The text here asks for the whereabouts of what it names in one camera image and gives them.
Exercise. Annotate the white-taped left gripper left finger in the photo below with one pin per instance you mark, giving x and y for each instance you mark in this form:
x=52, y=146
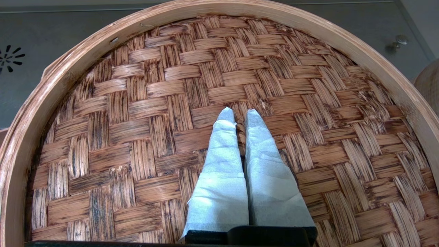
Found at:
x=219, y=185

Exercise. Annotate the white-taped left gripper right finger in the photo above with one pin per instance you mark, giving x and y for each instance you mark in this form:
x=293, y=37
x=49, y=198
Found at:
x=274, y=195

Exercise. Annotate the woven bamboo steamer lid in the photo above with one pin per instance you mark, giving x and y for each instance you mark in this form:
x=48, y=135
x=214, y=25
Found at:
x=137, y=120

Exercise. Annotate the large bamboo steamer basket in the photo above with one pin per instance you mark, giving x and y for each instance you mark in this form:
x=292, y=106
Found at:
x=428, y=85

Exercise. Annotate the small metal tray knob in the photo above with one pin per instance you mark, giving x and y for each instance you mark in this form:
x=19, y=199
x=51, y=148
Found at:
x=399, y=42

